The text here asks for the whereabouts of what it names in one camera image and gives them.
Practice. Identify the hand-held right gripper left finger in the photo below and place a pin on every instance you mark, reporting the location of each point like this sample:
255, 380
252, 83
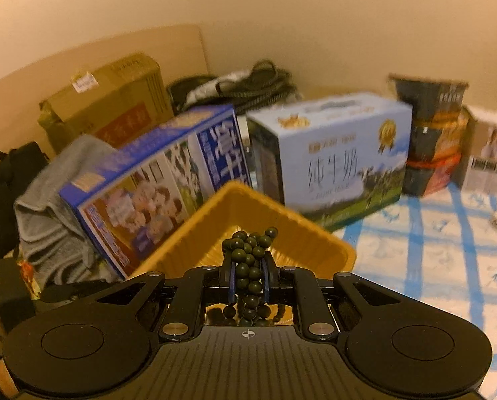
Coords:
232, 281

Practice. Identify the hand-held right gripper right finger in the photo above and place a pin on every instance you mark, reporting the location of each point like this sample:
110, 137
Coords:
267, 281

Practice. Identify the yellow plastic tray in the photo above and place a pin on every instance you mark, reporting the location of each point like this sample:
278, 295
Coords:
240, 208

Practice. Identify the dark blue milk carton box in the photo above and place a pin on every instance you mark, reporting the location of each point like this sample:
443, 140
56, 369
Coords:
148, 175

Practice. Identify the light blue milk carton box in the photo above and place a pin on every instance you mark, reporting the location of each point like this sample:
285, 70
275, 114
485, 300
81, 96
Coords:
336, 154

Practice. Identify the blue checked tablecloth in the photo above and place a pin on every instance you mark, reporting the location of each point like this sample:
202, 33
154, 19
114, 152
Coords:
419, 237

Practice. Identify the grey towel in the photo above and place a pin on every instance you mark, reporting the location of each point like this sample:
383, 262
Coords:
57, 216

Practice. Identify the red label instant food bowl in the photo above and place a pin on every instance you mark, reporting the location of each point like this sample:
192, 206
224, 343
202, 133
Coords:
431, 177

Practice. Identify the brown cardboard box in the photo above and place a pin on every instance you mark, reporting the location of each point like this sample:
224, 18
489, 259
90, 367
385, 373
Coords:
107, 104

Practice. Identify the small white product box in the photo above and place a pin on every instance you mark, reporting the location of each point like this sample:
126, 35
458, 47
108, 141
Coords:
488, 154

